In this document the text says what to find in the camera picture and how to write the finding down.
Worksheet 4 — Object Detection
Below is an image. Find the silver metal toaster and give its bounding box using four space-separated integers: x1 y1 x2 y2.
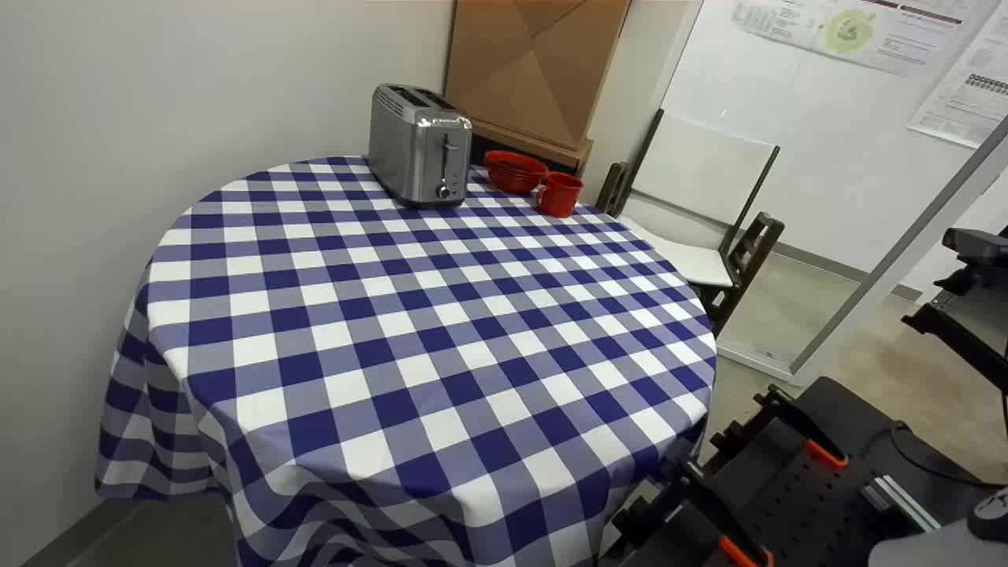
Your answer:
368 86 473 204

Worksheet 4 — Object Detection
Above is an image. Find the black orange robot base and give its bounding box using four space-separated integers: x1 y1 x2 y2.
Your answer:
602 379 1008 567

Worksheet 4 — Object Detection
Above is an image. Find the red cup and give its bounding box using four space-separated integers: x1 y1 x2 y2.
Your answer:
536 174 582 217

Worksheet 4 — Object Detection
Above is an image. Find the red bowl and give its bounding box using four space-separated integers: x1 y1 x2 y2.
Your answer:
485 150 549 195

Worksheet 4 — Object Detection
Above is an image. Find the blue white checkered tablecloth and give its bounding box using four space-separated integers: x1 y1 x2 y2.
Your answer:
93 158 719 567

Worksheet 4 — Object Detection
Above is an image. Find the white folding chair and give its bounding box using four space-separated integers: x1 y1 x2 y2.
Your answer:
594 110 784 331

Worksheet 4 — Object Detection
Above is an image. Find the brown cardboard board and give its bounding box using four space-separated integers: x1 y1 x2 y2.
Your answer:
445 0 633 171

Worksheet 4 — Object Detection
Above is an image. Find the grey metal pole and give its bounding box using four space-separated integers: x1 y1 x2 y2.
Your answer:
791 117 1008 385

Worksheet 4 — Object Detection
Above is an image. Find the white poster board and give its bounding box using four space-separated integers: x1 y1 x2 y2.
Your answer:
665 0 1003 270

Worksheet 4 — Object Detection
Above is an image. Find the black equipment stand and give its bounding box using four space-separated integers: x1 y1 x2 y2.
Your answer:
905 226 1008 419

